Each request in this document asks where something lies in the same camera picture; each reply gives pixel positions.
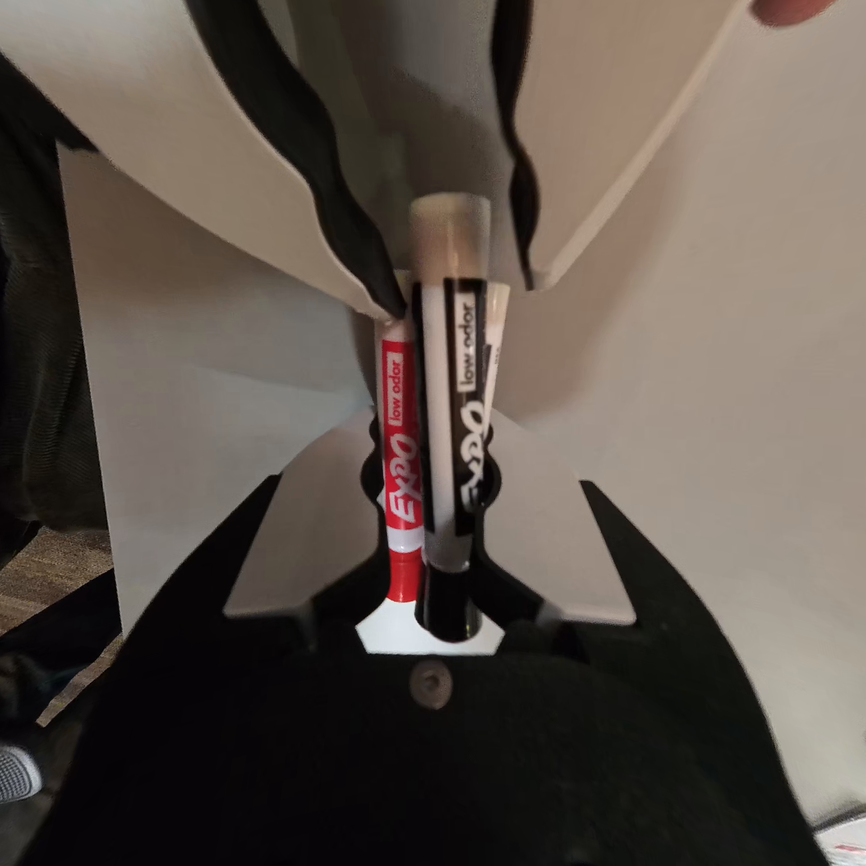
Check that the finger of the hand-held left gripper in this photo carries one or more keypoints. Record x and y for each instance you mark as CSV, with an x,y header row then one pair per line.
x,y
609,101
169,101

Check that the person's grey shoe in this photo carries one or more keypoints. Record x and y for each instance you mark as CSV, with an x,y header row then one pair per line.
x,y
17,771

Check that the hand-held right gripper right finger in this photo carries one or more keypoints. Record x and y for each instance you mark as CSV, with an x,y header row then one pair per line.
x,y
555,534

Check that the black dry-erase marker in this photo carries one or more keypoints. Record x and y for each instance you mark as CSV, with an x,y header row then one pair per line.
x,y
440,406
499,318

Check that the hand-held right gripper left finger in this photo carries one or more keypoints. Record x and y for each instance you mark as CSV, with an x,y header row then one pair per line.
x,y
304,528

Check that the red dry-erase marker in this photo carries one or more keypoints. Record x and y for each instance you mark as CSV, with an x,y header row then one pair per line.
x,y
399,406

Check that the person's leg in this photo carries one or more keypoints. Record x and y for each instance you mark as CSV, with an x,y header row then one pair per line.
x,y
61,649

